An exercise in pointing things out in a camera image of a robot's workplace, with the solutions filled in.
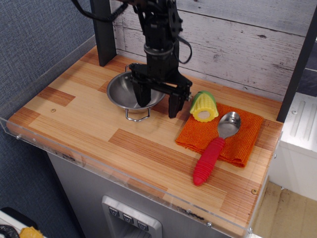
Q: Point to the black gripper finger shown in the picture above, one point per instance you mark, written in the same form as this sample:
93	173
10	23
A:
142	93
176	103

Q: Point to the grey cabinet front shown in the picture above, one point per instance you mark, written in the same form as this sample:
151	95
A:
85	191

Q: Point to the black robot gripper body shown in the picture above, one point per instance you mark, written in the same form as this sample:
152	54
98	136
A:
161	72

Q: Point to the red handled metal spoon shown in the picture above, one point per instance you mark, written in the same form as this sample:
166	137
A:
228	126

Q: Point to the yellow object at bottom left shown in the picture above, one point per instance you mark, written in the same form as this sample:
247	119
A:
30	232

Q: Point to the silver dispenser panel with buttons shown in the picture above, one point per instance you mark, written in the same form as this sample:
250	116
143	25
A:
131	219

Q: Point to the black vertical post right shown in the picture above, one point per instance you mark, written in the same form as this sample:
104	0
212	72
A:
299	68

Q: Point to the stainless steel colander bowl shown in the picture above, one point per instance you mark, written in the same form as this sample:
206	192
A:
120	92

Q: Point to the yellow toy corn cob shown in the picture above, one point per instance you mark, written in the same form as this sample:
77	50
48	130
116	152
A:
204	108

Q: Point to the clear acrylic table guard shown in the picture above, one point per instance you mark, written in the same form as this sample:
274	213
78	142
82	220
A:
73	118

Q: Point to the orange folded cloth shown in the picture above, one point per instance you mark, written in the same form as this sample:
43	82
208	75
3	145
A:
197	135

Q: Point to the white plastic appliance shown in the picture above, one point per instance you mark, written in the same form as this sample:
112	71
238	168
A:
294	165

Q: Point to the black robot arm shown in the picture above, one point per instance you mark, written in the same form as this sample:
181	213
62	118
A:
161	26

